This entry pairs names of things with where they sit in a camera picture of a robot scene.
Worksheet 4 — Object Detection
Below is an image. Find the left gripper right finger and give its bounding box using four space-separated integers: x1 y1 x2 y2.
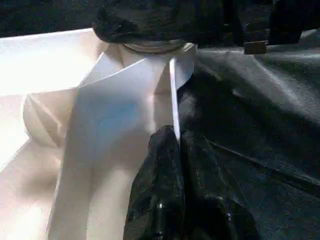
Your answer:
180 130 262 240

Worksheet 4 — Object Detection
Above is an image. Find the small tan tag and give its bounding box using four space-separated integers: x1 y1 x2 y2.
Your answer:
244 41 269 55

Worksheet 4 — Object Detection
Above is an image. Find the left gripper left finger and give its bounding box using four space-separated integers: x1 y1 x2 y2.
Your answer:
122 125 185 240

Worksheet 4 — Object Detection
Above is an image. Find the white plastic table top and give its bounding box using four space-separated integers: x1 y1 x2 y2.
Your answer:
0 27 199 240

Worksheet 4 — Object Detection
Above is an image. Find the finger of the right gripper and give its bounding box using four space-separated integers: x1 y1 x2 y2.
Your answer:
92 0 202 46

